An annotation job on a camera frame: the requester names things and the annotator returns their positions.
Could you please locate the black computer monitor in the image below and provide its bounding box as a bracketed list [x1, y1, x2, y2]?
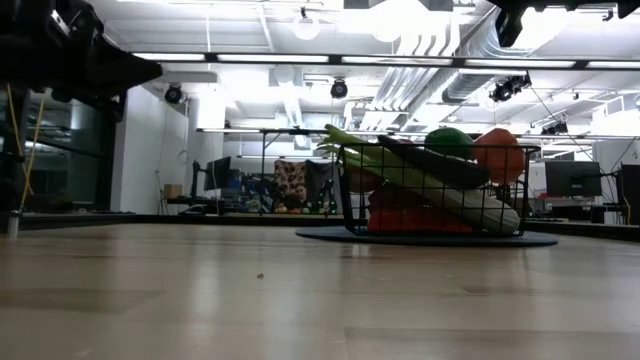
[544, 160, 603, 198]
[619, 163, 640, 226]
[203, 156, 233, 192]

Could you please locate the yellow cable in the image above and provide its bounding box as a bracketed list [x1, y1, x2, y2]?
[5, 83, 47, 210]

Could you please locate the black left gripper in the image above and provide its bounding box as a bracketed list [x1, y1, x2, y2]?
[0, 0, 165, 122]

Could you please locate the round white ceiling lamp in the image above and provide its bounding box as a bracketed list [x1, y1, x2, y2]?
[292, 12, 321, 41]

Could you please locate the long red pepper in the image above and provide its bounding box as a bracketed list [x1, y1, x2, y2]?
[367, 205, 474, 235]

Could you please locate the round dark mat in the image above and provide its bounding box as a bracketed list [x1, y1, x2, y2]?
[294, 225, 560, 248]

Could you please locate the pink dragon fruit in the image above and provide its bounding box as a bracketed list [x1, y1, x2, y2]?
[367, 183, 426, 211]

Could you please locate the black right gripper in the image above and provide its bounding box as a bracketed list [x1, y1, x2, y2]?
[487, 0, 640, 49]

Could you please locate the dark cloth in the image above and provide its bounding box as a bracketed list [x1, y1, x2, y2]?
[304, 160, 337, 211]

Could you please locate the orange fruit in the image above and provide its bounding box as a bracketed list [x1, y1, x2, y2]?
[469, 128, 527, 185]

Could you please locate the long ceiling light bar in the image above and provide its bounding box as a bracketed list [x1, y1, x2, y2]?
[130, 49, 640, 71]

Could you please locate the black wire basket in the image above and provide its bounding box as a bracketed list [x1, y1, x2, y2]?
[332, 142, 541, 238]

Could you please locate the person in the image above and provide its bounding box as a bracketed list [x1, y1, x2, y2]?
[289, 182, 314, 215]

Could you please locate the patterned cloth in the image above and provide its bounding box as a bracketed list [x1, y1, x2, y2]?
[273, 159, 307, 211]

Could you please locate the green lime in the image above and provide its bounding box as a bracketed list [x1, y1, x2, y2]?
[423, 126, 475, 161]

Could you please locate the purple eggplant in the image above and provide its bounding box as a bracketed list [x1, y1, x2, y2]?
[377, 133, 491, 190]

